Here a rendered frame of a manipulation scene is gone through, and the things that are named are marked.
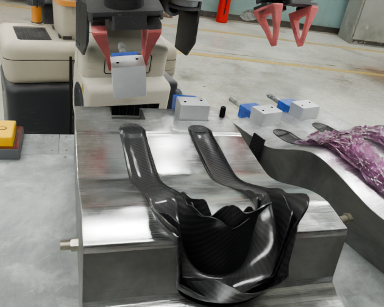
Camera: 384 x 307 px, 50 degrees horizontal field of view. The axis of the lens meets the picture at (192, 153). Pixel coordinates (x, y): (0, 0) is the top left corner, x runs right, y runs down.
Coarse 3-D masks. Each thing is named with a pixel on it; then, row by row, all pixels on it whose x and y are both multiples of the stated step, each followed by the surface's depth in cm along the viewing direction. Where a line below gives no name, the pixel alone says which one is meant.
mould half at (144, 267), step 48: (96, 144) 58; (192, 144) 62; (240, 144) 64; (96, 192) 43; (192, 192) 44; (240, 192) 45; (288, 192) 46; (96, 240) 35; (144, 240) 36; (336, 240) 42; (96, 288) 36; (144, 288) 37; (288, 288) 42
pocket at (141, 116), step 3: (111, 108) 68; (111, 111) 68; (141, 111) 69; (141, 114) 69; (114, 117) 69; (117, 117) 69; (120, 117) 69; (123, 117) 69; (126, 117) 69; (129, 117) 69; (132, 117) 70; (135, 117) 70; (138, 117) 70; (141, 117) 69; (144, 117) 67
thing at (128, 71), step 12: (120, 48) 70; (120, 60) 62; (132, 60) 62; (120, 72) 61; (132, 72) 61; (144, 72) 62; (120, 84) 62; (132, 84) 62; (144, 84) 63; (120, 96) 63; (132, 96) 64
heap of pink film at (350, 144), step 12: (324, 132) 68; (336, 132) 69; (348, 132) 76; (360, 132) 72; (372, 132) 71; (312, 144) 69; (324, 144) 67; (336, 144) 65; (348, 144) 63; (360, 144) 62; (348, 156) 63; (360, 156) 61; (372, 156) 61; (360, 168) 61; (372, 168) 61; (372, 180) 60
